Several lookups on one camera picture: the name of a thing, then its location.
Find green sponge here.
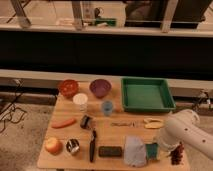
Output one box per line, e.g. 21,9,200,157
146,143,158,159

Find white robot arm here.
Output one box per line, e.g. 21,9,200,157
155,109,213,160

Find green plastic tray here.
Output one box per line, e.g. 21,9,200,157
121,77,176,113

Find dark rectangular sponge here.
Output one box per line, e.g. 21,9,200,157
98,146,122,157

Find purple bowl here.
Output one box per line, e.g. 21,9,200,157
89,79,112,98

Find light blue cup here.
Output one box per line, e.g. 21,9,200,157
101,101,114,116

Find white plastic cup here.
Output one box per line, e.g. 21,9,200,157
73,93,88,112

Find red orange bowl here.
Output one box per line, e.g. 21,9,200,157
58,79,79,98

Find metal fork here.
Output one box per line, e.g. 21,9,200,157
110,122,135,127

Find orange carrot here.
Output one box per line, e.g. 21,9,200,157
51,118,76,129

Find green box in background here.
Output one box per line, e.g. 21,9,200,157
94,18,117,27

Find small metal cup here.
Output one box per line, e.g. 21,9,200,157
66,139,80,155

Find grey blue cloth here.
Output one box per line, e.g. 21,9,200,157
124,136,147,167

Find red yellow apple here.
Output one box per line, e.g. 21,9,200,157
45,137,62,155

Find bunch of red grapes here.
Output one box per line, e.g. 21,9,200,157
170,142,184,165

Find black handled knife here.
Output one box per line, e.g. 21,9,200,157
89,130,97,163

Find black floor cables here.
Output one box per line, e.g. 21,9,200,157
0,79,28,134

